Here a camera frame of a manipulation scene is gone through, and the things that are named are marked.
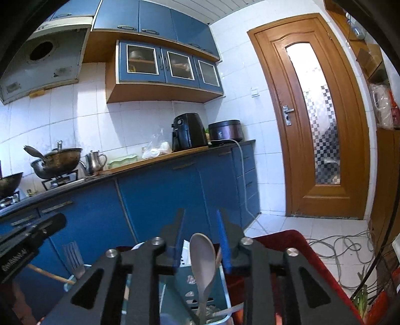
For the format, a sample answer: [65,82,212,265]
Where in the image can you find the metal fork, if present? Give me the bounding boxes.
[62,241,86,282]

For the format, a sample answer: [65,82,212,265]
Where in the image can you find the dark rice cooker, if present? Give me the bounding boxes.
[208,119,245,146]

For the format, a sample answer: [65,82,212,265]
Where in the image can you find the grey floor cables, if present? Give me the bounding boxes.
[305,229,377,289]

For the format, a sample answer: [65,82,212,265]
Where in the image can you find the metal door handle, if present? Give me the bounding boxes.
[281,104,296,126]

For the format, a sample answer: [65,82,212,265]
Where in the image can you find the gas stove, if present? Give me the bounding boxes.
[0,170,79,211]

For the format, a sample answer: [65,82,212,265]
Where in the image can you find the red floral blanket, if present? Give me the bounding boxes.
[225,229,365,325]

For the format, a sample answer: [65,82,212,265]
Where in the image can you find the grey range hood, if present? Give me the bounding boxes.
[0,15,94,106]

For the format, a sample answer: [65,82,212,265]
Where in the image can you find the beige plastic spoon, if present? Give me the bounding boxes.
[189,233,217,325]

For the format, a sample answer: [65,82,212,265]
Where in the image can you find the white plastic utensil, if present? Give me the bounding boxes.
[203,301,245,323]

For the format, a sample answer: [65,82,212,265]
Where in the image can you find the blue upper cabinets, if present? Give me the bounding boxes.
[48,0,221,61]

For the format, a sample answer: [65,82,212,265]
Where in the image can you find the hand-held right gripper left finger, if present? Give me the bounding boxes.
[40,208,186,325]

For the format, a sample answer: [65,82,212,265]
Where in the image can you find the black air fryer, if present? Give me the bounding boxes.
[171,113,209,152]

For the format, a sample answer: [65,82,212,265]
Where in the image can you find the dark wok with ladle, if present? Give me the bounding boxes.
[23,140,84,181]

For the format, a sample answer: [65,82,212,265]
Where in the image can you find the blue glass-door wall cabinet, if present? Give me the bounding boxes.
[105,39,225,104]

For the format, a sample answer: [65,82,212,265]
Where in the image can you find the wooden door with glass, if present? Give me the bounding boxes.
[247,12,371,221]

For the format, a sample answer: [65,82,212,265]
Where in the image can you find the wooden chopstick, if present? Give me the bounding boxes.
[26,264,76,285]

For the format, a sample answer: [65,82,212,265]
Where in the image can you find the metal kettle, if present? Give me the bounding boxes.
[79,150,109,176]

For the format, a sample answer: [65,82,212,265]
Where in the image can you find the clear plastic bag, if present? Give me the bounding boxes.
[141,127,173,161]

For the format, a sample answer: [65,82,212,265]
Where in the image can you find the green tray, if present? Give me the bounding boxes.
[107,153,139,170]

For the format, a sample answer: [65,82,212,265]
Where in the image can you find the blue base cabinets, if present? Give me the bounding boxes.
[0,140,262,313]

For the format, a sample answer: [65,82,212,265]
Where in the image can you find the light blue utensil box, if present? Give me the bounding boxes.
[64,240,234,325]

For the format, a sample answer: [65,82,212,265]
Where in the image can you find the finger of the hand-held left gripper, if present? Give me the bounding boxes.
[29,213,68,242]

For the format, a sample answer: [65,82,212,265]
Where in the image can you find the white power cable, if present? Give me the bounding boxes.
[230,139,270,236]

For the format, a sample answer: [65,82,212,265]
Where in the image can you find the wooden shelf unit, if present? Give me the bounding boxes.
[324,0,400,251]

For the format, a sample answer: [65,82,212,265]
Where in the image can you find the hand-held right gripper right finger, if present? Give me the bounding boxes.
[216,209,365,325]

